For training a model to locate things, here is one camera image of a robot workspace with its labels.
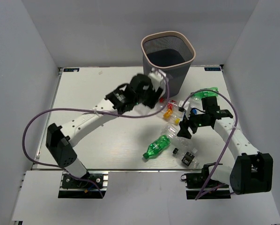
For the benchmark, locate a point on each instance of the clear bottle white cap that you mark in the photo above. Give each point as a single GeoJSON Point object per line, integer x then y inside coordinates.
{"type": "Point", "coordinates": [142, 110]}

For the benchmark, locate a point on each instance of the clear bottle blue label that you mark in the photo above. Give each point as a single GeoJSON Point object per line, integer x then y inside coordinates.
{"type": "Point", "coordinates": [195, 105]}

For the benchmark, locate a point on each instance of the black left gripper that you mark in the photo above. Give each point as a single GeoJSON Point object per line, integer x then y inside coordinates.
{"type": "Point", "coordinates": [154, 96]}

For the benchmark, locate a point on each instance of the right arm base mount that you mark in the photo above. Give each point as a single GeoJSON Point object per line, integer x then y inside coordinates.
{"type": "Point", "coordinates": [194, 182]}

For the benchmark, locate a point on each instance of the clear bottle red cap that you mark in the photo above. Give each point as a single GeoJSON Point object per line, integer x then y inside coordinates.
{"type": "Point", "coordinates": [171, 105]}

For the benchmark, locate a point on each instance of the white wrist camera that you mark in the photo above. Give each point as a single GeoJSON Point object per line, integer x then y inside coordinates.
{"type": "Point", "coordinates": [158, 80]}
{"type": "Point", "coordinates": [184, 109]}

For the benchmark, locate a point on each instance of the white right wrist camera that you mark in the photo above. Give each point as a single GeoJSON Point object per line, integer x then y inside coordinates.
{"type": "Point", "coordinates": [184, 109]}

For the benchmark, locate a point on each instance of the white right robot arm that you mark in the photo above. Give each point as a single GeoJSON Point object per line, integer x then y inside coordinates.
{"type": "Point", "coordinates": [252, 171]}

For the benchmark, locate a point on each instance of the clear bottle black cap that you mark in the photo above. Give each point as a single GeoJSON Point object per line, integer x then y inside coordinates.
{"type": "Point", "coordinates": [185, 159]}

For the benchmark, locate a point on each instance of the grey mesh waste bin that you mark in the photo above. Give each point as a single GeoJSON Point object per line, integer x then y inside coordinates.
{"type": "Point", "coordinates": [170, 52]}

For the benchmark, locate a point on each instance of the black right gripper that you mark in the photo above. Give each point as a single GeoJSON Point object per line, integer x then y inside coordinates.
{"type": "Point", "coordinates": [184, 125]}

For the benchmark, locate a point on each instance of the green bottle near bin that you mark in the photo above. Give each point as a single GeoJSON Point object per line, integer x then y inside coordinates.
{"type": "Point", "coordinates": [205, 93]}

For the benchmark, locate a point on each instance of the clear bottle yellow cap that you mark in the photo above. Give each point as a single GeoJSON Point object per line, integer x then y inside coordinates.
{"type": "Point", "coordinates": [170, 117]}

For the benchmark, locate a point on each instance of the green sprite bottle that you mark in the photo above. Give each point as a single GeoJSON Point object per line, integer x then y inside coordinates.
{"type": "Point", "coordinates": [156, 147]}

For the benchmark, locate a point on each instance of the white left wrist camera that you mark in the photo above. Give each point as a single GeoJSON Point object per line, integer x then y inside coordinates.
{"type": "Point", "coordinates": [158, 80]}

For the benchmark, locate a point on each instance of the large clear crushed bottle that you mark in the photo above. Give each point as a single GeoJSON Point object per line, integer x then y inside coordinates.
{"type": "Point", "coordinates": [184, 145]}

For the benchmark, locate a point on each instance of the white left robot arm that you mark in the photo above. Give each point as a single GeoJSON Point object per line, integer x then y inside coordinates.
{"type": "Point", "coordinates": [60, 140]}

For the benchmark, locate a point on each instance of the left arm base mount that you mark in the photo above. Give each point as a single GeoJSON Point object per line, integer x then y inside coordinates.
{"type": "Point", "coordinates": [71, 188]}

